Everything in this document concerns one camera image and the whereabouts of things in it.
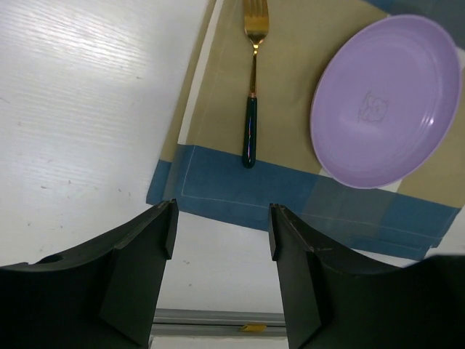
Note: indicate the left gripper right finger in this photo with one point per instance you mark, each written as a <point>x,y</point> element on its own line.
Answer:
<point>335,297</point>

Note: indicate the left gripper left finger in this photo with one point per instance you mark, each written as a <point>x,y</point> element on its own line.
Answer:
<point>100,294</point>

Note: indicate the blue and beige cloth placemat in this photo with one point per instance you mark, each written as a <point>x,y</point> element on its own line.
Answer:
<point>200,163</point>

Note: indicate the lilac plastic plate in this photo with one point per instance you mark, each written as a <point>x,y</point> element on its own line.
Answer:
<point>385,101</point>

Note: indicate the gold fork dark handle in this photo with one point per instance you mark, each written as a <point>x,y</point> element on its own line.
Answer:
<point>256,26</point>

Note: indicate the aluminium frame rail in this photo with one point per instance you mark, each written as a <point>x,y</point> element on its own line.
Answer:
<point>208,323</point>

